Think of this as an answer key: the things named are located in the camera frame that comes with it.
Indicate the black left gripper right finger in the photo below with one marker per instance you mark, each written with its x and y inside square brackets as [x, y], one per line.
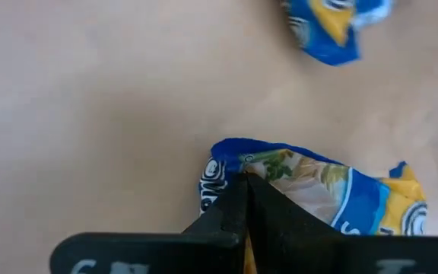
[299, 247]

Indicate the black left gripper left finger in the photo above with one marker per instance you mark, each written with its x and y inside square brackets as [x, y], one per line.
[204, 247]

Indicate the blue shrimp ramen pack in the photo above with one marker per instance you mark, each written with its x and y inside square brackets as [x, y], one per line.
[318, 190]
[325, 45]

